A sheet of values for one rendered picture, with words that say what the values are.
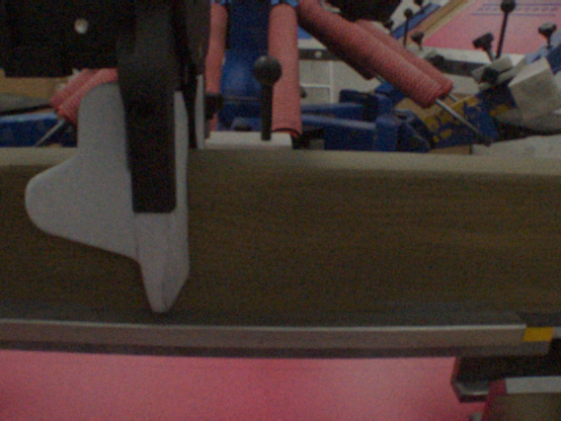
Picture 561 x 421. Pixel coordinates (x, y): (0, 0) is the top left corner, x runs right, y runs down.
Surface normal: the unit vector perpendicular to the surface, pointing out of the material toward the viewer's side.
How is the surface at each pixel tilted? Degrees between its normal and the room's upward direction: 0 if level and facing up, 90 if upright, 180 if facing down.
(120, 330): 89
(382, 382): 0
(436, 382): 0
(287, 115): 38
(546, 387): 45
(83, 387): 0
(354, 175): 62
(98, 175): 85
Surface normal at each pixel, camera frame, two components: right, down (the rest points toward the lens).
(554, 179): 0.02, -0.12
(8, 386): 0.03, -0.94
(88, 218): 0.03, 0.26
